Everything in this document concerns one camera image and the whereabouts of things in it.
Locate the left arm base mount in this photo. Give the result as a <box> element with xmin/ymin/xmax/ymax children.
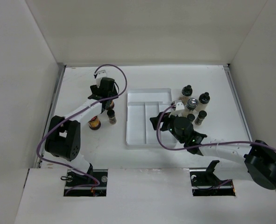
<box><xmin>60</xmin><ymin>169</ymin><xmax>108</xmax><ymax>197</ymax></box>

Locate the red-capped amber sauce jar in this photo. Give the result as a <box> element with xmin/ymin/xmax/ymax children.
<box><xmin>105</xmin><ymin>100</ymin><xmax>115</xmax><ymax>110</ymax></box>

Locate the silver-capped spice bottle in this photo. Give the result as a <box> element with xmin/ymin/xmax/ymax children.
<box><xmin>182</xmin><ymin>98</ymin><xmax>198</xmax><ymax>117</ymax></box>

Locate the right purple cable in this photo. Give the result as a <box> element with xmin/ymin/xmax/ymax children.
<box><xmin>156</xmin><ymin>105</ymin><xmax>276</xmax><ymax>173</ymax></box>

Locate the purple cable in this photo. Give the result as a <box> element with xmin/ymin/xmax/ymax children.
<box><xmin>156</xmin><ymin>105</ymin><xmax>276</xmax><ymax>173</ymax></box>
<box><xmin>36</xmin><ymin>64</ymin><xmax>128</xmax><ymax>196</ymax></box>

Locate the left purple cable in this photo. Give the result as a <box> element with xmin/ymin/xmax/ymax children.
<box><xmin>36</xmin><ymin>64</ymin><xmax>128</xmax><ymax>196</ymax></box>

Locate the white compartment organizer tray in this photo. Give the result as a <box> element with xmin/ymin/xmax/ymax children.
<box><xmin>126</xmin><ymin>88</ymin><xmax>172</xmax><ymax>148</ymax></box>

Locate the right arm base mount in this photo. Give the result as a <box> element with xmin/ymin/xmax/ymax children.
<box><xmin>190</xmin><ymin>160</ymin><xmax>235</xmax><ymax>196</ymax></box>

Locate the small black-capped pepper jar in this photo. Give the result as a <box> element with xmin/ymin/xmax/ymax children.
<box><xmin>194</xmin><ymin>110</ymin><xmax>207</xmax><ymax>125</ymax></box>

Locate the black-capped beige bottle right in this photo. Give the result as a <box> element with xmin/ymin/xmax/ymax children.
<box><xmin>196</xmin><ymin>92</ymin><xmax>210</xmax><ymax>112</ymax></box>

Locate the small black-capped jar centre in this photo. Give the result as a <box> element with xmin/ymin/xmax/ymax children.
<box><xmin>187</xmin><ymin>113</ymin><xmax>195</xmax><ymax>123</ymax></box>

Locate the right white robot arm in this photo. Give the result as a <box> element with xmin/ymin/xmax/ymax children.
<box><xmin>149</xmin><ymin>112</ymin><xmax>276</xmax><ymax>190</ymax></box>

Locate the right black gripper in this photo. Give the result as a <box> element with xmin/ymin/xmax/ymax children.
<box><xmin>149</xmin><ymin>110</ymin><xmax>185</xmax><ymax>144</ymax></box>

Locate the black-capped beige bottle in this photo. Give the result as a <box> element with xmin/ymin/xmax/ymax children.
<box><xmin>196</xmin><ymin>92</ymin><xmax>210</xmax><ymax>112</ymax></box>
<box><xmin>181</xmin><ymin>85</ymin><xmax>193</xmax><ymax>100</ymax></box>

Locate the black-capped beige bottle rear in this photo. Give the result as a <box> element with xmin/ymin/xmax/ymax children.
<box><xmin>181</xmin><ymin>85</ymin><xmax>193</xmax><ymax>100</ymax></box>

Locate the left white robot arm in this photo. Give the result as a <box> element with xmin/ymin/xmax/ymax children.
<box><xmin>44</xmin><ymin>77</ymin><xmax>118</xmax><ymax>186</ymax></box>

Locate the small black-capped spice jar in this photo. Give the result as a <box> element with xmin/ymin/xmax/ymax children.
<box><xmin>107</xmin><ymin>109</ymin><xmax>117</xmax><ymax>125</ymax></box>

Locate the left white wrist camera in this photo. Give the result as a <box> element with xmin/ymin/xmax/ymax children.
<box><xmin>94</xmin><ymin>70</ymin><xmax>107</xmax><ymax>87</ymax></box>

